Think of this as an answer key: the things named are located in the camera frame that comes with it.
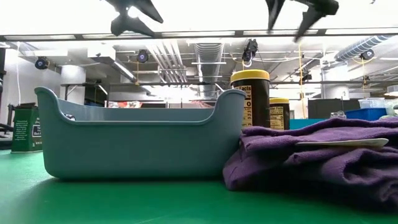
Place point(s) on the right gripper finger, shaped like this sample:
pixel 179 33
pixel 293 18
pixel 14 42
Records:
pixel 308 23
pixel 273 12

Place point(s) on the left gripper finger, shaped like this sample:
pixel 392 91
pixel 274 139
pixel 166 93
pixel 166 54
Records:
pixel 147 11
pixel 124 26

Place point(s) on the yellow-lid dark spice bottle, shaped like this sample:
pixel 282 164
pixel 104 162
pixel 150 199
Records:
pixel 258 102
pixel 279 116

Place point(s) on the green spice tin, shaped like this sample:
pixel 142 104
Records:
pixel 26 130

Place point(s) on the white room column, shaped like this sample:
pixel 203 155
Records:
pixel 335 90
pixel 73 84

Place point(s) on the black cabinet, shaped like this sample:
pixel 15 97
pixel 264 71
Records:
pixel 332 108

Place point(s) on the teal blue box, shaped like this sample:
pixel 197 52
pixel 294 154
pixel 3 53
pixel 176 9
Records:
pixel 303 124

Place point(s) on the clear storage tub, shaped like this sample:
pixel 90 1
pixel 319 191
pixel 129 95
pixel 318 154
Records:
pixel 371 102

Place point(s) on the blue storage bin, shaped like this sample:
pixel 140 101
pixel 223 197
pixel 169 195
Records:
pixel 365 114

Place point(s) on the grey-blue plastic bin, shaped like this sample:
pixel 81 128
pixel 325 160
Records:
pixel 140 149

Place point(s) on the white flat tag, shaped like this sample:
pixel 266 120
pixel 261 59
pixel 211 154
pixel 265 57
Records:
pixel 342 142

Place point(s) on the purple cloth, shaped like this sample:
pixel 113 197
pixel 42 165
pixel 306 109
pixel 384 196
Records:
pixel 311 168

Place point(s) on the black ceiling camera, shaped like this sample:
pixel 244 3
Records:
pixel 367 54
pixel 250 49
pixel 41 63
pixel 142 56

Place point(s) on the striped flexible duct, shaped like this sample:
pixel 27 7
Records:
pixel 357 48

